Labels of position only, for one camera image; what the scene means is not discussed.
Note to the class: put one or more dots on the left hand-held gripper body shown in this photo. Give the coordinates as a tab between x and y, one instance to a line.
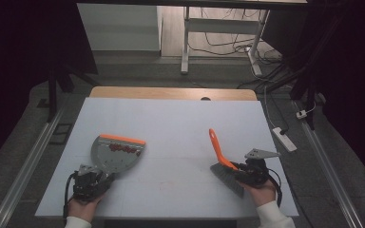
88	183

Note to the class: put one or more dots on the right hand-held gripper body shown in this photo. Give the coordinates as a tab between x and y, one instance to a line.
256	172

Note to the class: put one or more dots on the person's right hand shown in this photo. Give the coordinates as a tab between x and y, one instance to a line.
263	194

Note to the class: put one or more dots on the person's left hand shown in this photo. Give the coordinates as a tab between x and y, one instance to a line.
84	209

